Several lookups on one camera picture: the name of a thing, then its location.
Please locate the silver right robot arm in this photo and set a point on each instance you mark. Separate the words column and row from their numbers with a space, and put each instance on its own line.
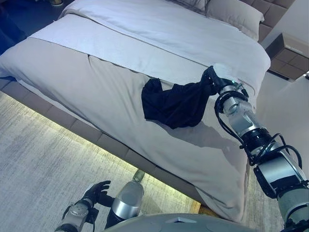
column 241, row 116

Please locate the brown wooden nightstand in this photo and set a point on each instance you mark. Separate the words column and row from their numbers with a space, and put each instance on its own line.
column 289, row 58

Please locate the black garment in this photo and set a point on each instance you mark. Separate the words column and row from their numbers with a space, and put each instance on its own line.
column 173, row 106

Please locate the white duvet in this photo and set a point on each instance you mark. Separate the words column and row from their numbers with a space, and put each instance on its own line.
column 144, row 36

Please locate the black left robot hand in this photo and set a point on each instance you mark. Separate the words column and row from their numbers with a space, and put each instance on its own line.
column 96, row 193

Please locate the silver left robot leg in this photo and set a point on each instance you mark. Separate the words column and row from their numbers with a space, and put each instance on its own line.
column 128, row 198

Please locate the plain beige pillow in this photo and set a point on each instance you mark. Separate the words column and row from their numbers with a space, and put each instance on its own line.
column 236, row 17

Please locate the patterned grey cushion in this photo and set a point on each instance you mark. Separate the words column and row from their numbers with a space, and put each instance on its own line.
column 193, row 3

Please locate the bed with beige cover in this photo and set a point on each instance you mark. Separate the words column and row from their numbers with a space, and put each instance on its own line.
column 72, row 84

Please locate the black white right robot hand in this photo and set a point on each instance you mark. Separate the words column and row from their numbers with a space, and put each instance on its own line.
column 223, row 73

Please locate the grey robot torso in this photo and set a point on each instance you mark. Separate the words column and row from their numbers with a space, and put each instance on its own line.
column 181, row 223

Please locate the grey striped area rug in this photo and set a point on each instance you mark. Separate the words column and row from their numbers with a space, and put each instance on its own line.
column 36, row 157

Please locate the brown bed frame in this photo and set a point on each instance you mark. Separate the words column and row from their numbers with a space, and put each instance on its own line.
column 84, row 123

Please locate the brown tufted headboard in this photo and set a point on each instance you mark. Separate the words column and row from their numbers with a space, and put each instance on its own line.
column 277, row 7

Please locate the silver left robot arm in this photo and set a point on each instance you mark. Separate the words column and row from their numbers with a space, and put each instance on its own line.
column 76, row 213

